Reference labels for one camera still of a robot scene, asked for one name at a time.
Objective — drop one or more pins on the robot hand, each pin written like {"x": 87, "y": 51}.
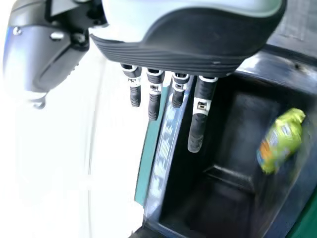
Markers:
{"x": 193, "y": 42}

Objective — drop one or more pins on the yellow-green biscuit packet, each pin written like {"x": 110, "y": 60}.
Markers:
{"x": 282, "y": 141}

